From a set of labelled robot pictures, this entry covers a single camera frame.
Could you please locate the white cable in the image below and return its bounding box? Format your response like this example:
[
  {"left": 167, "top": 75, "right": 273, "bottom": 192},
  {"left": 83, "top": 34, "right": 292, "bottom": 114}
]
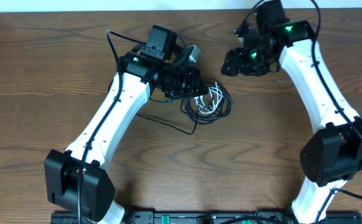
[{"left": 193, "top": 81, "right": 226, "bottom": 114}]

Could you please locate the thin black cable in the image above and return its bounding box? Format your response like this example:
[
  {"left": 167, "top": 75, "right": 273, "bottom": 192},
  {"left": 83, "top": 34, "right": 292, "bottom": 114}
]
[{"left": 136, "top": 81, "right": 233, "bottom": 136}]

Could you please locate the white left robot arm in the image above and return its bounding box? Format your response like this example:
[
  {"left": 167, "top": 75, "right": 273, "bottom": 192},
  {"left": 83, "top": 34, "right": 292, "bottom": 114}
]
[{"left": 44, "top": 26, "right": 208, "bottom": 223}]

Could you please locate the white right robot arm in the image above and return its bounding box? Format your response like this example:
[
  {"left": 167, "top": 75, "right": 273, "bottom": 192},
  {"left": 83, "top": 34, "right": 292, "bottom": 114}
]
[{"left": 221, "top": 1, "right": 362, "bottom": 223}]

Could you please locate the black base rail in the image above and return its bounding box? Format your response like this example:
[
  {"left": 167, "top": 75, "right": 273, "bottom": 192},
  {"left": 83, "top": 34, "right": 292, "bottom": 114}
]
[{"left": 49, "top": 209, "right": 362, "bottom": 224}]

